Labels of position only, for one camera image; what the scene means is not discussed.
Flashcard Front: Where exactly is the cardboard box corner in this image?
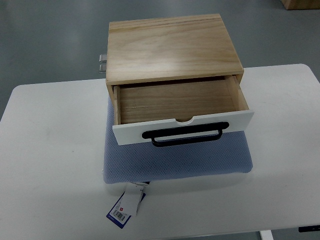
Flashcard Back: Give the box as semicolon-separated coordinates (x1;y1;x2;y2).
281;0;320;10

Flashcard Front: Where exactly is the wooden drawer cabinet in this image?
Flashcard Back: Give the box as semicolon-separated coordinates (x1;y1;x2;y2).
105;13;245;121

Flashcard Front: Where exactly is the blue textured mat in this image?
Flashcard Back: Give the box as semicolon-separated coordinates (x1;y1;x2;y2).
103;100;253;184

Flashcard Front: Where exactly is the metal clamp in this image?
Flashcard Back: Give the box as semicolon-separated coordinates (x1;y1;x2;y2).
99;62;107;74
99;53;107;63

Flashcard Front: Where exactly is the white drawer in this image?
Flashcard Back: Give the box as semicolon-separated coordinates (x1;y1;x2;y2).
112;75;254;145

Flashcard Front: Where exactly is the black drawer handle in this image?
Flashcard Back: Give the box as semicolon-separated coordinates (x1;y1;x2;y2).
142;121;230;147

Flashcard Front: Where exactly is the white blue product tag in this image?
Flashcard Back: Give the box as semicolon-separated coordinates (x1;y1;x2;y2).
106;181;150;229

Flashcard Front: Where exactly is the white table leg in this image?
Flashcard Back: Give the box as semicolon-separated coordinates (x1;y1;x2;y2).
259;230;274;240

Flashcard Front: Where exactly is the metal clamp lower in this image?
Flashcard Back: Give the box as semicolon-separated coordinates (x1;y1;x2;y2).
99;62;107;74

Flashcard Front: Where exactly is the metal clamp upper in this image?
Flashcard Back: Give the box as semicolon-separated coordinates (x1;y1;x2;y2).
99;53;107;63

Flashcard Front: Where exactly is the black table control panel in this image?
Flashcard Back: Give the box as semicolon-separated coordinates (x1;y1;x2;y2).
298;225;320;233

